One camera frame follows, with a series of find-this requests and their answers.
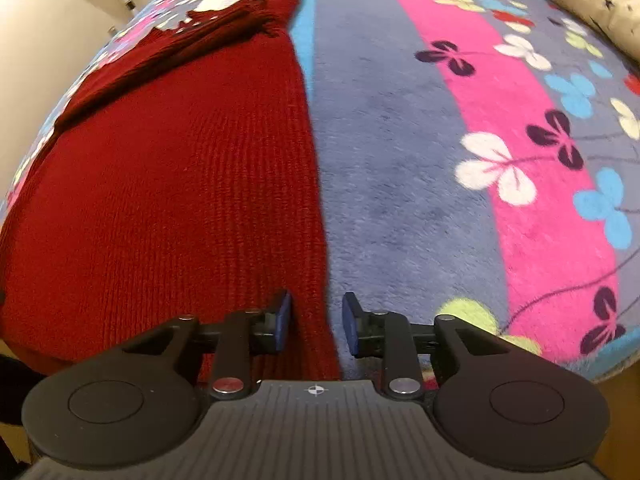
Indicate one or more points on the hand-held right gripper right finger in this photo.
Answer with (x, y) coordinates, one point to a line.
(352, 325)

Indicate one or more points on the floral striped blanket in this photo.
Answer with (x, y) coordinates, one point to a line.
(410, 160)

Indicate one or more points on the red knitted sweater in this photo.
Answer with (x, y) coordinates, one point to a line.
(175, 185)

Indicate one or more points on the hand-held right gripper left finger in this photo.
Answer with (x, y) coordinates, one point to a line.
(282, 320)

